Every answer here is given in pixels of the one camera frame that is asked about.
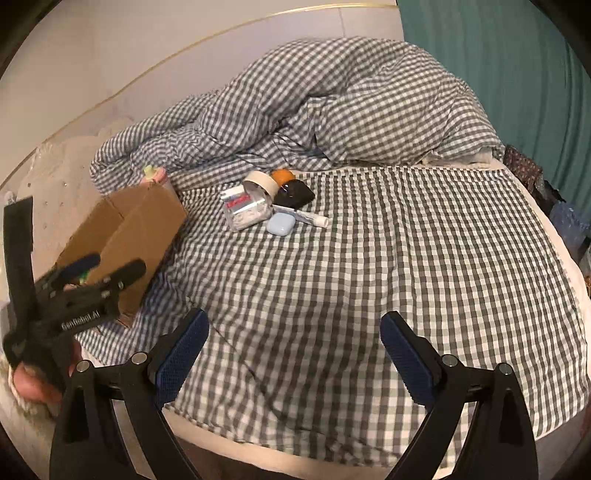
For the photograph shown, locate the clear plastic box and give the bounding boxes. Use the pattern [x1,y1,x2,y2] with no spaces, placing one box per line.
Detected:
[219,185,273,232]

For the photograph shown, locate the light blue earbuds case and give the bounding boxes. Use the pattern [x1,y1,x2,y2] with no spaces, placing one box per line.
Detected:
[266,213,296,237]

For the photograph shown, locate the white tape roll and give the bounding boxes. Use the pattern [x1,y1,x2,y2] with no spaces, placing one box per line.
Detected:
[242,171,280,202]

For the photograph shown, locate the white tube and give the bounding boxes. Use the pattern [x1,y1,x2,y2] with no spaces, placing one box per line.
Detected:
[273,205,332,229]

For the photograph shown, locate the person's left hand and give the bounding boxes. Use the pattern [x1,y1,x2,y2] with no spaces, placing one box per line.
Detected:
[12,338,82,406]

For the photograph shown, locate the brown cardboard box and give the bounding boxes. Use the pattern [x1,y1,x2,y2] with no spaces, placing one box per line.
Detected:
[56,183,186,328]

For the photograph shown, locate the beige tufted headboard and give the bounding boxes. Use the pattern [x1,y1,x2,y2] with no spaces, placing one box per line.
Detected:
[16,135,106,278]

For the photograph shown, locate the pink lidded cup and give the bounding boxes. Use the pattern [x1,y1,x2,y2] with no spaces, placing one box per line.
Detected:
[140,165,176,194]

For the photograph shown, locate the grey checked bed sheet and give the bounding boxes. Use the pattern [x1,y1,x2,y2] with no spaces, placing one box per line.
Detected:
[80,167,590,466]

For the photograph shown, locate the orange mandarin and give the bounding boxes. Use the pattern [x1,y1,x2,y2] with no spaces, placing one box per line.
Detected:
[271,169,296,187]

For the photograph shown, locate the dark floral fabric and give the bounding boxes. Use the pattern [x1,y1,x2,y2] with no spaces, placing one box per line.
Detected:
[503,145,565,216]

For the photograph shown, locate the grey checked duvet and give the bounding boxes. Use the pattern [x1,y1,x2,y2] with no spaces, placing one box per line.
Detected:
[89,37,501,194]

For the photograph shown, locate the teal curtain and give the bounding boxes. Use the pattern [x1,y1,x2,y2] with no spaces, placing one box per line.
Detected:
[398,1,590,218]

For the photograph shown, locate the black thin cable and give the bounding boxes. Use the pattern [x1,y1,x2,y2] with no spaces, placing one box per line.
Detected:
[202,119,334,172]

